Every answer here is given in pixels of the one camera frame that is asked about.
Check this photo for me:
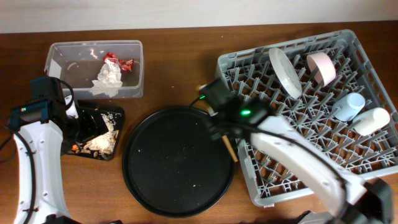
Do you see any wooden chopstick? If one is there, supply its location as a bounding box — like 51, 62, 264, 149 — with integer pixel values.
222, 135, 238, 162

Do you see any white tissue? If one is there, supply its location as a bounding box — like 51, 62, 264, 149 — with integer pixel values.
90, 59, 123, 98

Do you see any grey plate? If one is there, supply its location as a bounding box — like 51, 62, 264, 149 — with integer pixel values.
269, 48, 302, 99

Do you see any peanut shells pile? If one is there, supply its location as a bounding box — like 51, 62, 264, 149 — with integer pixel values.
70, 137, 118, 161

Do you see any pile of white rice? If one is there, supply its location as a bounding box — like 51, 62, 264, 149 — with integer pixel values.
84, 113, 119, 154

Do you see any red snack wrapper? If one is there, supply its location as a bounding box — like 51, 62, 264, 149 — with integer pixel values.
103, 52, 134, 72

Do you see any pink bowl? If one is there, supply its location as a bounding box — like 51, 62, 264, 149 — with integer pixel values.
307, 52, 336, 86

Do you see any light blue cup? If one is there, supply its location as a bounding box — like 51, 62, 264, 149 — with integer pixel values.
332, 93, 365, 121

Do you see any white cup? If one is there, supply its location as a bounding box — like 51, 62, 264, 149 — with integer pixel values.
353, 108, 391, 136

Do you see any orange carrot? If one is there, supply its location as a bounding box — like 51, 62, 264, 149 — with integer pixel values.
72, 144, 79, 151

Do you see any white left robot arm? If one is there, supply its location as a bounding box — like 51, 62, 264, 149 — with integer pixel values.
7, 77, 108, 223

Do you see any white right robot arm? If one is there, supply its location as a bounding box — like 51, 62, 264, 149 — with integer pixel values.
198, 78, 394, 224

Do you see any clear plastic waste bin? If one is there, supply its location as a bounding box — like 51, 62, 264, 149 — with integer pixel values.
44, 40, 144, 100

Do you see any grey dishwasher rack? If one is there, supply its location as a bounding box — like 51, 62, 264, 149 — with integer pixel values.
210, 30, 397, 213

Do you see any white label on bin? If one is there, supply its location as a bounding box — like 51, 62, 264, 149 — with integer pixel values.
48, 59, 62, 78

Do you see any black rectangular tray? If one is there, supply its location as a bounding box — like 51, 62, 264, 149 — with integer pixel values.
67, 100, 125, 159

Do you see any round black serving tray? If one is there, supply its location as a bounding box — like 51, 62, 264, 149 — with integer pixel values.
122, 106, 235, 218

